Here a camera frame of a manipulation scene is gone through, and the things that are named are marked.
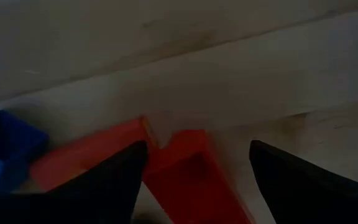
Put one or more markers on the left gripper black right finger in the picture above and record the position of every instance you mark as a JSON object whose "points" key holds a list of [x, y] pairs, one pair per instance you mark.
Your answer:
{"points": [[315, 202]]}

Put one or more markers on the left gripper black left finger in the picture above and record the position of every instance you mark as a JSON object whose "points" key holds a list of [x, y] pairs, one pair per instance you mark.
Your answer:
{"points": [[89, 202]]}

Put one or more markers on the blue chunky toy block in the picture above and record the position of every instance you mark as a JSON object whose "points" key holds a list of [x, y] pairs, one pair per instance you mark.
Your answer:
{"points": [[8, 140]]}

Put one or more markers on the red chunky toy block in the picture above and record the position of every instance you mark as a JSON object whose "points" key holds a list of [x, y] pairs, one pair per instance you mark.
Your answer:
{"points": [[191, 186]]}

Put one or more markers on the red slim toy block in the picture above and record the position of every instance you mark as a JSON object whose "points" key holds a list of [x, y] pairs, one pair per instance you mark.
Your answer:
{"points": [[89, 149]]}

